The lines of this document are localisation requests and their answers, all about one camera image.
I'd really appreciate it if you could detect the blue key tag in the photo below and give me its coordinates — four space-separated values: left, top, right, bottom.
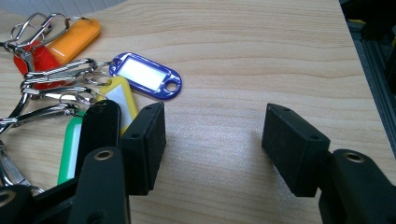
108 51 183 101

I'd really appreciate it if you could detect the orange key tag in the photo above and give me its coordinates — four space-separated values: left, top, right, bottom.
46 17 103 66

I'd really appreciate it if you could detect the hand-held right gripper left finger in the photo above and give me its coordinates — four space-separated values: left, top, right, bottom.
119 102 167 197

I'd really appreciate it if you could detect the silver metal snap hook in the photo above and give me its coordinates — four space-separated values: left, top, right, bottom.
21 57 112 84
3 12 92 53
0 139 46 194
20 83 106 106
0 103 81 136

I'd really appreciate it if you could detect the red key tag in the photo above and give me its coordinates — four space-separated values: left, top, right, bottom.
12 39 69 91

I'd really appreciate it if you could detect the black metal frame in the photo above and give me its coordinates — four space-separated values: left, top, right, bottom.
338 0 396 151

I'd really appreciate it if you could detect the green key tag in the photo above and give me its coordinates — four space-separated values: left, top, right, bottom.
57 111 87 186

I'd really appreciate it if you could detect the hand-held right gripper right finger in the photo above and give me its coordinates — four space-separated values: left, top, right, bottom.
261 103 332 198

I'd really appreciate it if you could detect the yellow key tag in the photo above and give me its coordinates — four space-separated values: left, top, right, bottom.
95 75 140 136

